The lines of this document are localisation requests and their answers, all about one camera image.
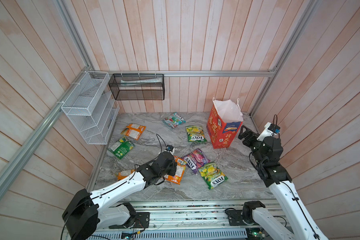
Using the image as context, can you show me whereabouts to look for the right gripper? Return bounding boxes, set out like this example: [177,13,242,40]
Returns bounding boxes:
[238,125,264,168]

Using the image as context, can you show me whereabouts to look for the red paper bag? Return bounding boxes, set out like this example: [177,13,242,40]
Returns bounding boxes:
[207,98,244,149]

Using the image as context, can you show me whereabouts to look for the orange candy bag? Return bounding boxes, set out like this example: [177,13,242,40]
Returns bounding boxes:
[116,170,135,181]
[121,124,146,140]
[164,156,187,185]

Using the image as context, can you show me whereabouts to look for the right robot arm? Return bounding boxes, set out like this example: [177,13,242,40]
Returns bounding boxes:
[238,123,327,240]

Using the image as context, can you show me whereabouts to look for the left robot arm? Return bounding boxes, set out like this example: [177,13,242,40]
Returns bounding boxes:
[62,151,177,240]

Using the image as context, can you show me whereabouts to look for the green lemon candy bag front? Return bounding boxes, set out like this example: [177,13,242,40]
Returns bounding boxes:
[198,162,229,190]

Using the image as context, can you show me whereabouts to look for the green spring tea candy bag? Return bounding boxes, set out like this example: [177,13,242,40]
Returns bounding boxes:
[186,126,207,143]

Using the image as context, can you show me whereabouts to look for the purple berry candy bag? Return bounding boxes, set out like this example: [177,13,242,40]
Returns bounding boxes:
[182,149,210,174]

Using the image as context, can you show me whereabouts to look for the teal mint candy bag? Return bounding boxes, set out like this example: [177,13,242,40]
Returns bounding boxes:
[163,112,186,129]

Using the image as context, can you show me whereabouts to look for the orange candy bag back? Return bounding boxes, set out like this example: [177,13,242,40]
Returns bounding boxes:
[121,124,146,140]

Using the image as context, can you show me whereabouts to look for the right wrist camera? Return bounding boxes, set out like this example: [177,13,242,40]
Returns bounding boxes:
[257,122,280,142]

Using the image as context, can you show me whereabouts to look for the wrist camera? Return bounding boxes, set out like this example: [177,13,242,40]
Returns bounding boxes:
[257,122,280,142]
[165,145,175,155]

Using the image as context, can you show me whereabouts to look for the aluminium frame rail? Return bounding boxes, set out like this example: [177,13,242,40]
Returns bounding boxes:
[98,70,275,77]

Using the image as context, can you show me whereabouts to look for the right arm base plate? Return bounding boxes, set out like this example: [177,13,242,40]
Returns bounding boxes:
[225,208,254,226]

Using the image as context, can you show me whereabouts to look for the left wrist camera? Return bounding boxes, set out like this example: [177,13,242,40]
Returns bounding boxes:
[165,145,175,155]

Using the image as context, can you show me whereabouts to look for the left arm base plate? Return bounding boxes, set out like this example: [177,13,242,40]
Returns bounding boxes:
[109,212,150,229]

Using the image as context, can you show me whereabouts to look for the black mesh wall basket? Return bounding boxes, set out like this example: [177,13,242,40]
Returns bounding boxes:
[109,73,166,101]

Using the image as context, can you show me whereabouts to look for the white wire mesh shelf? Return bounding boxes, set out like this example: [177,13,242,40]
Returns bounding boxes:
[62,71,120,145]

